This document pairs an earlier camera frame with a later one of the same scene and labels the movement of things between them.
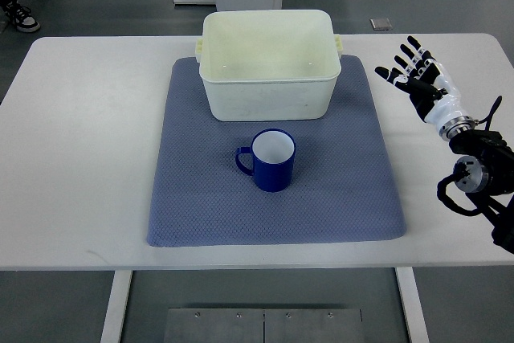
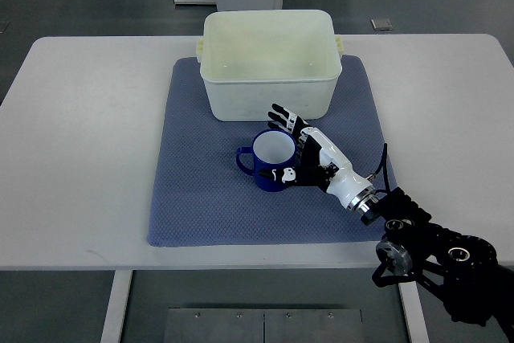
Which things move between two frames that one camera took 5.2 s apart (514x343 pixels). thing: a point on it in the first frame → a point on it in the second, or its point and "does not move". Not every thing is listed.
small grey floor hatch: [381, 24] does not move
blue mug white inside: [269, 160] does not move
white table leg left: [116, 315] does not move
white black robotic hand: [433, 92] → [320, 161]
